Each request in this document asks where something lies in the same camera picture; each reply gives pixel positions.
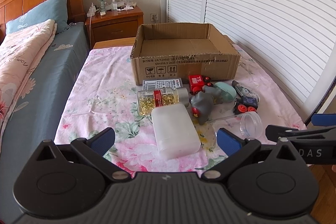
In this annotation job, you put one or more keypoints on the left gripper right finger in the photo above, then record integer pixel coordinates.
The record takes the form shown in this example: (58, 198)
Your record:
(239, 152)

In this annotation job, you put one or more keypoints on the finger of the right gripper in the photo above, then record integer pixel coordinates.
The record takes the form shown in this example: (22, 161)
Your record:
(324, 136)
(323, 119)

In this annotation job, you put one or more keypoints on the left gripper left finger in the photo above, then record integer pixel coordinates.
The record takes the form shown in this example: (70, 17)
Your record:
(91, 152)

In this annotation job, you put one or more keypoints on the clear plastic jar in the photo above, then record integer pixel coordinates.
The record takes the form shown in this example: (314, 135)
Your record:
(245, 125)

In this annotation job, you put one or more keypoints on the dark blue toy block car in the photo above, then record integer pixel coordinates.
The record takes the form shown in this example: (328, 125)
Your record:
(245, 104)

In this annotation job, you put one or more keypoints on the correction tape dispenser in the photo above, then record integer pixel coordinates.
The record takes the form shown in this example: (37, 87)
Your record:
(244, 91)

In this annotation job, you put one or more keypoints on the mint green round case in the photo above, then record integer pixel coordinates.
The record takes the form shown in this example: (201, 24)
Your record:
(228, 93)

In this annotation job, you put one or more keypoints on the grey elephant toy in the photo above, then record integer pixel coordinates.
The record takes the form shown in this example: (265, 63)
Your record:
(203, 103)

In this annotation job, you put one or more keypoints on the white translucent plastic case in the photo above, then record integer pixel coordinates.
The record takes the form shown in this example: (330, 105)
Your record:
(174, 131)

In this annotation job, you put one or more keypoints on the bottle of yellow capsules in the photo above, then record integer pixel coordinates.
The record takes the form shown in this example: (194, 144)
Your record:
(147, 100)

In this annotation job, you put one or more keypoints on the red toy train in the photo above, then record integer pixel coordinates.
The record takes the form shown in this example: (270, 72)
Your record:
(197, 82)

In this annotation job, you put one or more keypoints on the barcode labelled package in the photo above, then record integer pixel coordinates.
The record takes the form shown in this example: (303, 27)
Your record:
(163, 83)

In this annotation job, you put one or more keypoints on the blue bed sheet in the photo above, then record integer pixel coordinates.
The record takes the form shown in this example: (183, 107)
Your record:
(38, 110)

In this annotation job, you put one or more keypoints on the pink floral tablecloth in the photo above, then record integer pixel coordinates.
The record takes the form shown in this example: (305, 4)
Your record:
(105, 95)

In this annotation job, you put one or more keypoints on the brown cardboard box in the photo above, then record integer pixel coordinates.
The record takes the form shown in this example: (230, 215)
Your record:
(178, 50)

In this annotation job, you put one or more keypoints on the white louvred closet doors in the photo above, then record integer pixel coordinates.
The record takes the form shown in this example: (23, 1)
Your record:
(293, 40)

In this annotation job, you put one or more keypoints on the pink floral quilt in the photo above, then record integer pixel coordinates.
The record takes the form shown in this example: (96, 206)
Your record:
(21, 53)

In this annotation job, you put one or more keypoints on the wooden nightstand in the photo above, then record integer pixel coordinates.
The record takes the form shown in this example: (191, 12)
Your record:
(113, 25)

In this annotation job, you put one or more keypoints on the white power strip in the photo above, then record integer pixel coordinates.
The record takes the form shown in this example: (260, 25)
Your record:
(92, 10)

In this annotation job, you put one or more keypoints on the blue pillow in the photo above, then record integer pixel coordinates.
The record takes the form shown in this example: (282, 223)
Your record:
(50, 9)

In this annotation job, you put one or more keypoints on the clear spray bottle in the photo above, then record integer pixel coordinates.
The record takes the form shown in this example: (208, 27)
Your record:
(114, 5)

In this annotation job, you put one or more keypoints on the small green desk fan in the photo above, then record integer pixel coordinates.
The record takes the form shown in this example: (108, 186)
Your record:
(102, 7)

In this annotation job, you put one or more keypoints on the white phone stand gadget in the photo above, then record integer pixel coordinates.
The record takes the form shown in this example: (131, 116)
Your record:
(128, 4)

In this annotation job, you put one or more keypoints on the wall power outlet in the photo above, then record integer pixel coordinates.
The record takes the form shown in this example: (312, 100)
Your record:
(154, 17)

